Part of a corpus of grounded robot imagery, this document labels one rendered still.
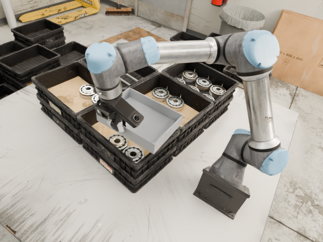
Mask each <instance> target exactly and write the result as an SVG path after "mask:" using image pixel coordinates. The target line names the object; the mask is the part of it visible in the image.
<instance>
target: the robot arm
mask: <svg viewBox="0 0 323 242"><path fill-rule="evenodd" d="M279 50H280V49H279V43H278V41H277V39H276V37H275V36H274V35H273V34H272V33H270V32H269V31H266V30H252V31H247V32H239V33H232V34H227V35H223V36H216V37H208V38H206V39H205V40H190V41H160V42H156V41H155V39H154V38H153V37H151V36H148V37H144V38H142V37H141V38H140V39H138V40H135V41H130V42H121V43H119V44H117V45H116V46H115V47H113V46H112V45H111V44H110V43H107V42H102V43H100V42H96V43H94V44H92V45H90V46H89V47H88V48H87V49H86V53H85V57H86V61H87V68H88V70H89V71H90V74H91V77H92V80H93V83H94V86H95V88H94V89H93V91H94V93H96V94H98V96H99V100H98V101H97V103H96V104H95V105H94V107H95V110H96V113H97V115H99V116H101V117H102V118H104V119H106V120H107V119H110V120H111V121H107V124H108V125H110V126H111V127H112V128H113V129H115V130H116V131H117V132H119V133H123V132H124V128H123V126H125V127H127V125H128V124H129V125H130V126H131V127H133V128H136V127H138V126H139V125H140V124H141V122H142V121H143V120H144V116H143V115H142V114H141V113H139V112H138V111H137V110H136V109H135V108H134V107H132V106H131V105H130V104H129V103H128V102H127V101H125V100H124V99H123V98H122V94H123V92H122V84H121V79H120V76H121V75H124V74H127V73H130V72H133V71H136V70H138V69H141V68H144V67H146V66H150V65H157V64H173V63H189V62H206V63H207V64H222V65H229V66H235V67H236V73H237V76H238V77H240V78H241V79H242V81H243V87H244V93H245V100H246V106H247V112H248V121H249V127H250V131H249V130H245V129H240V128H239V129H236V130H235V131H234V133H233V134H232V136H231V138H230V140H229V142H228V144H227V146H226V148H225V150H224V151H223V153H222V155H221V156H220V157H219V158H218V159H217V160H216V161H215V162H214V163H213V164H212V165H211V167H210V170H211V171H212V172H213V173H214V174H216V175H217V176H219V177H220V178H222V179H224V180H226V181H227V182H229V183H231V184H233V185H236V186H238V187H241V185H242V183H243V179H244V173H245V169H246V167H247V165H248V164H249V165H251V166H252V167H254V168H256V169H258V170H259V171H261V172H262V173H265V174H267V175H269V176H274V175H277V174H279V173H280V172H281V171H282V170H283V169H284V168H285V167H286V165H287V163H288V161H289V153H288V151H287V150H286V149H284V148H282V147H281V141H280V138H279V137H278V136H277V135H275V129H274V120H273V108H272V99H271V91H270V82H269V73H270V72H271V71H272V70H273V65H274V64H275V63H276V61H277V57H278V56H279ZM97 110H99V112H100V114H99V113H98V111H97ZM122 125H123V126H122Z"/></svg>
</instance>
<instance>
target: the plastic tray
mask: <svg viewBox="0 0 323 242"><path fill-rule="evenodd" d="M122 98H123V99H124V100H125V101H127V102H128V103H129V104H130V105H131V106H132V107H134V108H135V109H136V110H137V111H138V112H139V113H141V114H142V115H143V116H144V120H143V121H142V122H141V124H140V125H139V126H138V127H136V128H133V127H131V126H130V125H129V124H128V125H127V127H125V126H123V125H122V126H123V128H124V132H123V133H119V132H117V131H116V130H115V129H113V128H112V127H111V126H110V125H108V124H107V121H111V120H110V119H107V120H106V119H104V118H102V117H101V116H99V115H97V113H96V115H97V121H99V122H101V123H102V124H104V125H106V126H107V127H109V128H111V129H112V130H114V131H116V132H117V133H119V134H121V135H122V136H124V137H126V138H127V139H129V140H131V141H132V142H134V143H136V144H137V145H139V146H141V147H142V148H144V149H146V150H147V151H149V152H151V153H152V154H154V153H155V152H156V151H157V150H158V149H159V148H160V147H161V146H162V145H163V144H164V142H165V141H166V140H167V139H168V138H169V137H170V136H171V135H172V134H173V133H174V132H175V130H176V129H177V128H178V127H179V126H180V125H181V123H182V119H183V114H181V113H179V112H177V111H175V110H173V109H171V108H169V107H167V106H165V105H163V104H161V103H159V102H157V101H155V100H153V99H151V98H149V97H147V96H146V95H144V94H142V93H140V92H138V91H136V90H134V89H132V88H128V89H126V90H125V91H123V94H122Z"/></svg>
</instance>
